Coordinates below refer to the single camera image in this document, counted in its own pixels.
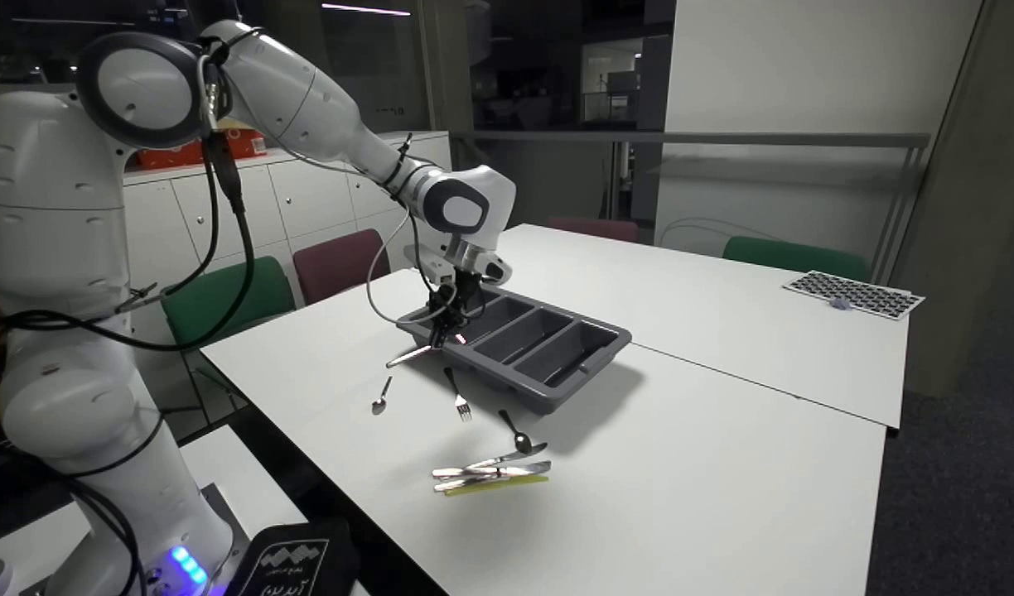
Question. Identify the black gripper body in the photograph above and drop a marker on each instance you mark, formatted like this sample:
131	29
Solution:
459	292

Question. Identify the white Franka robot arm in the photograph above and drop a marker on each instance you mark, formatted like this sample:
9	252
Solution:
44	201

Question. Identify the grey plastic cutlery tray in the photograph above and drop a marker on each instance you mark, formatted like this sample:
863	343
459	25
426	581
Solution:
551	353

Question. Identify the small silver spoon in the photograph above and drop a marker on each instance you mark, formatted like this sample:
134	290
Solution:
382	403

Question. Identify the dark red chair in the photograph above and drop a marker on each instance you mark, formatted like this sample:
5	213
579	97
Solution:
606	230
335	266

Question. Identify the silver table knife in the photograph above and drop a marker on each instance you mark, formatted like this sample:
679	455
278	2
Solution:
474	471

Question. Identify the white low cabinet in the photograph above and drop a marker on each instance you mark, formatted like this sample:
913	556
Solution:
297	211

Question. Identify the green chair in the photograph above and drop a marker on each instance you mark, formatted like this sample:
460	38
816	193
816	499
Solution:
212	300
792	257

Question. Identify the orange cardboard box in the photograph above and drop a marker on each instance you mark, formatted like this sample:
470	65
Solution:
241	150

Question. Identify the black control box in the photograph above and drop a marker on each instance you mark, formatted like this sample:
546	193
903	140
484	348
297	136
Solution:
297	564

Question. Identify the grey wall handrail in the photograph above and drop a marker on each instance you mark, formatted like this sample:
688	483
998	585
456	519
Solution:
748	140

